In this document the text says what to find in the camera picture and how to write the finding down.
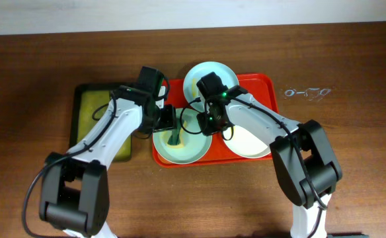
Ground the green and yellow sponge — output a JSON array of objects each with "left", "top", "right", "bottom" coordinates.
[{"left": 167, "top": 120, "right": 186, "bottom": 148}]

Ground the light green plate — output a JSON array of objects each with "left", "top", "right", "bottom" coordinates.
[{"left": 152, "top": 107, "right": 213, "bottom": 165}]

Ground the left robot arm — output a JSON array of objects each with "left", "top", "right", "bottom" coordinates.
[{"left": 37, "top": 86, "right": 171, "bottom": 237}]

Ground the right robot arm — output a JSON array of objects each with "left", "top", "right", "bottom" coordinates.
[{"left": 198, "top": 85, "right": 342, "bottom": 237}]

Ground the red plastic tray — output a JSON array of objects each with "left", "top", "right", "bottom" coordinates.
[{"left": 152, "top": 73, "right": 278, "bottom": 168}]

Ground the black tray with soapy water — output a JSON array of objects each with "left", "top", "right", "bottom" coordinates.
[{"left": 66, "top": 83, "right": 139, "bottom": 169}]

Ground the light blue plate at back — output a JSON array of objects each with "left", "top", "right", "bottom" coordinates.
[{"left": 183, "top": 61, "right": 239, "bottom": 112}]

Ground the cream white plate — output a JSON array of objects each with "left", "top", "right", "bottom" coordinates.
[{"left": 222, "top": 126, "right": 270, "bottom": 159}]

